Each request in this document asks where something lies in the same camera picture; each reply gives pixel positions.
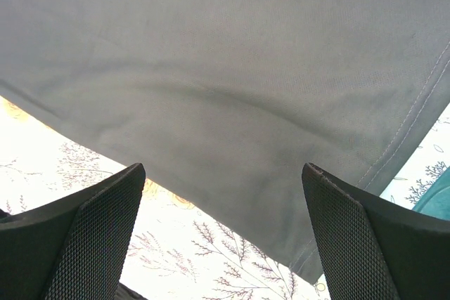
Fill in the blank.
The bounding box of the floral patterned table mat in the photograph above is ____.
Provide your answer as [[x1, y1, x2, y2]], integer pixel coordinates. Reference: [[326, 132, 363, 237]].
[[0, 96, 450, 300]]

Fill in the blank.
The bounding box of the dark grey t shirt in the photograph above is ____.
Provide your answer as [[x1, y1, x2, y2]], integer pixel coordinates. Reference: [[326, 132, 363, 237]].
[[1, 0, 449, 283]]

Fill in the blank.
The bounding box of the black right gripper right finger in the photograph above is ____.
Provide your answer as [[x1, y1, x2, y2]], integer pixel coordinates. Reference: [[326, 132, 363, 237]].
[[302, 163, 449, 299]]

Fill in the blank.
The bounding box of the teal transparent plastic bin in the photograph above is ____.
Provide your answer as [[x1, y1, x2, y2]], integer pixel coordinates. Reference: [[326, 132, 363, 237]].
[[413, 169, 450, 221]]

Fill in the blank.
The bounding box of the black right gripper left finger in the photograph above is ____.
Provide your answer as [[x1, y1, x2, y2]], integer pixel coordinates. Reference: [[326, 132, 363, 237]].
[[1, 163, 146, 300]]

